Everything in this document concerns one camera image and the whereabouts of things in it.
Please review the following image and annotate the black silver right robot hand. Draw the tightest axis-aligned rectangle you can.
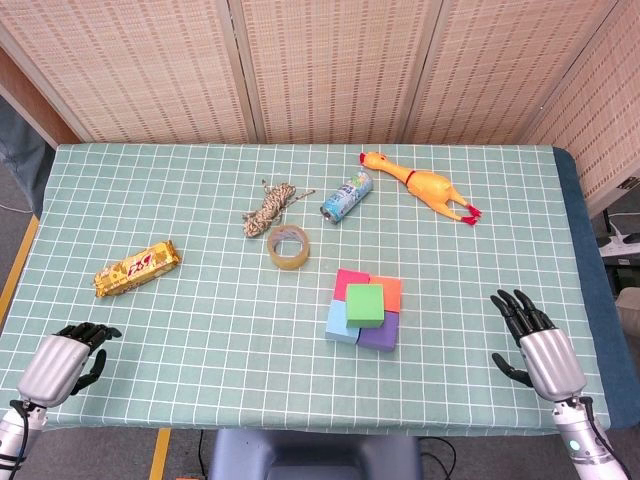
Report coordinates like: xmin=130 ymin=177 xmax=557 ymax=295
xmin=489 ymin=288 xmax=589 ymax=402

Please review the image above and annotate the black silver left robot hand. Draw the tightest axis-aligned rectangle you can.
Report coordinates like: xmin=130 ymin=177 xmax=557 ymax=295
xmin=17 ymin=322 xmax=123 ymax=407

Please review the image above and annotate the orange foam block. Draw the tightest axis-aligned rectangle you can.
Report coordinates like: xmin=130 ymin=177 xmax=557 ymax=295
xmin=368 ymin=274 xmax=404 ymax=315

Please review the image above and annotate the purple foam block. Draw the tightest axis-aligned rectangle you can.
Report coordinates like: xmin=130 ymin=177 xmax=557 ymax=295
xmin=355 ymin=310 xmax=401 ymax=352

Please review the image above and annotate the green foam block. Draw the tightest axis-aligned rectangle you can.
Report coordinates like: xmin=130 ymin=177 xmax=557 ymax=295
xmin=345 ymin=283 xmax=387 ymax=330

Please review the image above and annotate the dark blue table pad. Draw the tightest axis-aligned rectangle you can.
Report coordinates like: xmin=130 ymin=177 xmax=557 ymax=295
xmin=551 ymin=146 xmax=627 ymax=432

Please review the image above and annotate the gold snack pack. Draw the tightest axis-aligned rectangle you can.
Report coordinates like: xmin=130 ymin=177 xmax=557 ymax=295
xmin=93 ymin=239 xmax=183 ymax=300

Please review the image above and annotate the white power strip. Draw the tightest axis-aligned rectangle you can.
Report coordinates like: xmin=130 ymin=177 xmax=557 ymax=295
xmin=597 ymin=209 xmax=640 ymax=259

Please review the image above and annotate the yellow rubber chicken toy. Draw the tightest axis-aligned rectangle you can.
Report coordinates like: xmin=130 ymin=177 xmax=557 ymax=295
xmin=358 ymin=151 xmax=484 ymax=225

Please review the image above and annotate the pink foam block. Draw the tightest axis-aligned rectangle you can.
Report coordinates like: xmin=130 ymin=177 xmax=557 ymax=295
xmin=333 ymin=268 xmax=372 ymax=304

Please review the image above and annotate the light blue foam block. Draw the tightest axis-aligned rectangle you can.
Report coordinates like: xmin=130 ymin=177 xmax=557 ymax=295
xmin=324 ymin=298 xmax=362 ymax=346

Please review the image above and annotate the grey-blue fabric seat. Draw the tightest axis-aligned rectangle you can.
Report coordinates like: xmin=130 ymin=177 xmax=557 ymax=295
xmin=0 ymin=97 xmax=57 ymax=214

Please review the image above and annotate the woven folding screen panel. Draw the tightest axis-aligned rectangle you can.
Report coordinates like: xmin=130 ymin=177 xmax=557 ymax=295
xmin=402 ymin=0 xmax=632 ymax=146
xmin=228 ymin=0 xmax=444 ymax=146
xmin=0 ymin=0 xmax=257 ymax=145
xmin=522 ymin=0 xmax=640 ymax=214

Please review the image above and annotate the green checked tablecloth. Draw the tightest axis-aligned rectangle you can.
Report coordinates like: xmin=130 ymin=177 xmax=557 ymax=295
xmin=0 ymin=143 xmax=612 ymax=432

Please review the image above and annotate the blue-grey robot torso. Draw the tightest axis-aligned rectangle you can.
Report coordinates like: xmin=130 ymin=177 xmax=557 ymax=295
xmin=207 ymin=428 xmax=422 ymax=480

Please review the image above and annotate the blue drink can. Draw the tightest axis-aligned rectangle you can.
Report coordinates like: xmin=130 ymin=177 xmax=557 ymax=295
xmin=320 ymin=168 xmax=375 ymax=226

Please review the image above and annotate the clear packing tape roll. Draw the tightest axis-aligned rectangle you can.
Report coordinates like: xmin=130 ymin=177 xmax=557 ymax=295
xmin=266 ymin=224 xmax=312 ymax=272

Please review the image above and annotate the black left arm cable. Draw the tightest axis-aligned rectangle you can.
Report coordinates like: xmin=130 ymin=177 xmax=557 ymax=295
xmin=0 ymin=398 xmax=39 ymax=474

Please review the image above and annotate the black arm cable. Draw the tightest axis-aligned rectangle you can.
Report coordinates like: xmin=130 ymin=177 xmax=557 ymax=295
xmin=579 ymin=396 xmax=632 ymax=476
xmin=0 ymin=398 xmax=39 ymax=474

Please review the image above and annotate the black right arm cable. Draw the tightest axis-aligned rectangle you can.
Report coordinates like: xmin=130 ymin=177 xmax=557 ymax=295
xmin=579 ymin=396 xmax=632 ymax=476

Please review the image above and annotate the black floor cable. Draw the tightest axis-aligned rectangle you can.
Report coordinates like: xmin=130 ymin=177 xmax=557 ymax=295
xmin=417 ymin=435 xmax=459 ymax=480

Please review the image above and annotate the brown white rope bundle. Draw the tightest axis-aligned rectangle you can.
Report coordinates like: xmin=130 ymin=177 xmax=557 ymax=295
xmin=242 ymin=178 xmax=316 ymax=240

